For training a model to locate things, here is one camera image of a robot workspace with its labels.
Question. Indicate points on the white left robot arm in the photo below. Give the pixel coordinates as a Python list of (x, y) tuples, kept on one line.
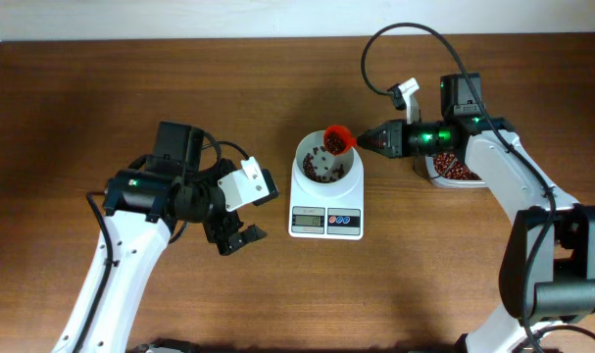
[(142, 205)]

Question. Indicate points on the clear plastic bean container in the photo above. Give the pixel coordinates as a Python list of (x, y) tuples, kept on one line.
[(423, 167)]

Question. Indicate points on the red beans in bowl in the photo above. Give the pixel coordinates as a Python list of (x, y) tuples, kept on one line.
[(320, 166)]

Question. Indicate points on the red measuring scoop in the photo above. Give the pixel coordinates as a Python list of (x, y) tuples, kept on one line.
[(338, 140)]

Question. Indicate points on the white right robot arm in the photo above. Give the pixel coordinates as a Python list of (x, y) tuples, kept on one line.
[(547, 276)]

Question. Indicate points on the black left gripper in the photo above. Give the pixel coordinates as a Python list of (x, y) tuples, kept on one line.
[(228, 224)]

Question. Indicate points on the white round bowl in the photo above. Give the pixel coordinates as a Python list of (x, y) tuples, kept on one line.
[(315, 139)]

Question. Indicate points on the red adzuki beans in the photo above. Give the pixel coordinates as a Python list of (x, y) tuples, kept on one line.
[(448, 166)]

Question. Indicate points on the white digital kitchen scale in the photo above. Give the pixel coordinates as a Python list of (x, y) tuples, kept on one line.
[(328, 210)]

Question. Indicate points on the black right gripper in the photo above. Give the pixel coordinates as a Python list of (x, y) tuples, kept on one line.
[(395, 138)]

